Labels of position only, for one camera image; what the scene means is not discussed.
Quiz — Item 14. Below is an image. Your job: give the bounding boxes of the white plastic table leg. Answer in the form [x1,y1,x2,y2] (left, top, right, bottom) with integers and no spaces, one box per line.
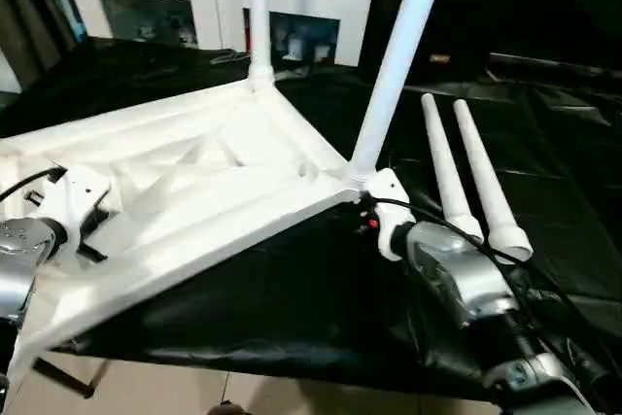
[245,0,276,93]
[348,0,454,189]
[420,92,485,245]
[452,98,535,264]

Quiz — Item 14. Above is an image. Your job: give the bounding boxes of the white plastic table top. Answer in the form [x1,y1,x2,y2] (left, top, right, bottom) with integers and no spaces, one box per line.
[0,79,376,387]

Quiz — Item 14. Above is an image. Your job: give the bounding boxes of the black mat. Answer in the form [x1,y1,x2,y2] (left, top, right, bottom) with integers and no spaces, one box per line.
[0,35,622,411]

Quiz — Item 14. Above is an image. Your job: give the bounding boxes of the dark metal stand leg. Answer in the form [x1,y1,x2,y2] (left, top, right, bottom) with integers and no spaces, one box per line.
[32,355,111,399]

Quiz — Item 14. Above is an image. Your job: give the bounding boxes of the brown round object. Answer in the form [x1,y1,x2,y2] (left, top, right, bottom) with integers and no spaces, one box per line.
[208,400,245,415]

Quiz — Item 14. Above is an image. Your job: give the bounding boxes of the grey curtain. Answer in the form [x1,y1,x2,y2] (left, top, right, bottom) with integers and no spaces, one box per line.
[0,0,89,95]

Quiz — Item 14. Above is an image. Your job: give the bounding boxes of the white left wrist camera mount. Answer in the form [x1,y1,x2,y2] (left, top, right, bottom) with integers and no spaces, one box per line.
[26,164,121,261]

